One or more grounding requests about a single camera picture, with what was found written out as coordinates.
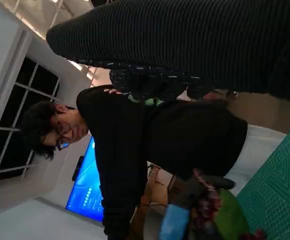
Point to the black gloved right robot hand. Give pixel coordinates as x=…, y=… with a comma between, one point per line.
x=184, y=42

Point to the person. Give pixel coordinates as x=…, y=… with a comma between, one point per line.
x=172, y=137

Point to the red toy grape bunch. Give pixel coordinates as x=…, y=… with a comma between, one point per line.
x=210, y=207

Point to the green cutting mat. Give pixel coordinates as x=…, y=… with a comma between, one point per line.
x=272, y=187

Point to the blue lit monitor screen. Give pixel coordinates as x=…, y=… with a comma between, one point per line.
x=87, y=190

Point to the dark barred window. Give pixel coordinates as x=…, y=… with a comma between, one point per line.
x=12, y=112

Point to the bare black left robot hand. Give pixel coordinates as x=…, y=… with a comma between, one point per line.
x=174, y=220

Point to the black webcam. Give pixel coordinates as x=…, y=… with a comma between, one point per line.
x=77, y=168

